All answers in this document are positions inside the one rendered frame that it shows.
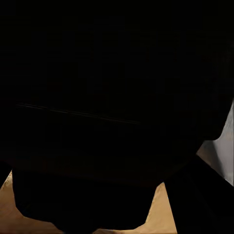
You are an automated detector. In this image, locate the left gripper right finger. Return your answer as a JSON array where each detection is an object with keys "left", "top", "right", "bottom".
[{"left": 164, "top": 154, "right": 234, "bottom": 234}]

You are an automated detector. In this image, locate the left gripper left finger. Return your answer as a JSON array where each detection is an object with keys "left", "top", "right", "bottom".
[{"left": 0, "top": 160, "right": 12, "bottom": 188}]

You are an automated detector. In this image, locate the digital camera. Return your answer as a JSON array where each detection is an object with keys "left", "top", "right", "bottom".
[{"left": 0, "top": 0, "right": 234, "bottom": 234}]

